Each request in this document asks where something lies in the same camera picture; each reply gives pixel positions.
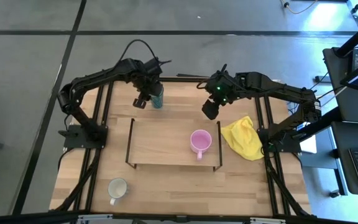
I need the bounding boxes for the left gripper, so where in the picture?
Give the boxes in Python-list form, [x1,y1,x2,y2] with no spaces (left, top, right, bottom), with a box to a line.
[131,68,165,109]

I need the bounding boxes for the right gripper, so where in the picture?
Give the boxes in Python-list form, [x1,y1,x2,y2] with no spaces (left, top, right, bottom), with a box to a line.
[201,71,241,121]

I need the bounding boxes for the teal transparent tumbler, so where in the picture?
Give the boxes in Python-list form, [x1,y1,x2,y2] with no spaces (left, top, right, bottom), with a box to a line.
[150,86,165,110]

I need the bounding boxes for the pink plastic mug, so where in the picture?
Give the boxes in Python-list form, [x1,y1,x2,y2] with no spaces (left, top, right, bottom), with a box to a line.
[190,129,213,161]

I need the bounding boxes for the red white patterned mug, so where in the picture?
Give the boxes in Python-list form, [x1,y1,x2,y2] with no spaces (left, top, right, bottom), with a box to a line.
[107,177,129,207]

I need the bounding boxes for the wooden shelf black metal legs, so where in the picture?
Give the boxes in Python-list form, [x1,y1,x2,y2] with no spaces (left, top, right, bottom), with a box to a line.
[125,117,224,172]

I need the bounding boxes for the yellow cloth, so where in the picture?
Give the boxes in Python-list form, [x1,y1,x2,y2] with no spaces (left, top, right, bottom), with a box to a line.
[220,115,265,162]

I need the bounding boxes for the black diagonal rig beam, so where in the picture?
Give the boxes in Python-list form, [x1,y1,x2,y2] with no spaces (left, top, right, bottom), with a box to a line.
[292,105,344,139]
[334,14,358,58]

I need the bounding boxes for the grey desk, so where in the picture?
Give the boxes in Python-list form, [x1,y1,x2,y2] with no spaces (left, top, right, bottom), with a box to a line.
[323,46,358,125]
[330,120,358,197]

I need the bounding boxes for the black horizontal rig beam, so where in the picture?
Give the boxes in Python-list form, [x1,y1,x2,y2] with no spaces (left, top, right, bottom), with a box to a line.
[0,210,358,224]

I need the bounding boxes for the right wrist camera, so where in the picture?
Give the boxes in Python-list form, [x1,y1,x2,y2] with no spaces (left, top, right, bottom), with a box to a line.
[214,63,231,82]

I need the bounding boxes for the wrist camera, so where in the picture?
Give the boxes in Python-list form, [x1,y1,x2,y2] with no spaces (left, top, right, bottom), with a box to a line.
[143,57,172,75]
[214,63,231,82]

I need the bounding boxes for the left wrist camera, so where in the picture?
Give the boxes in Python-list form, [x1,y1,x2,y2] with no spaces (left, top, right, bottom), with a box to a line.
[143,57,172,75]

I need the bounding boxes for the black aluminium table frame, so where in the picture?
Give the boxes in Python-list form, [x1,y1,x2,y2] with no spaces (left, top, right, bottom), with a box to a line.
[50,74,312,218]

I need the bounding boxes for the black camera cable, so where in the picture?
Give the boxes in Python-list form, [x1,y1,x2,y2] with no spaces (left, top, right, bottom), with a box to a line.
[118,39,160,68]

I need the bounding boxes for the yellow cable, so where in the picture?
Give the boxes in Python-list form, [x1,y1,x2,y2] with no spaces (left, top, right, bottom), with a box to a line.
[279,0,319,16]

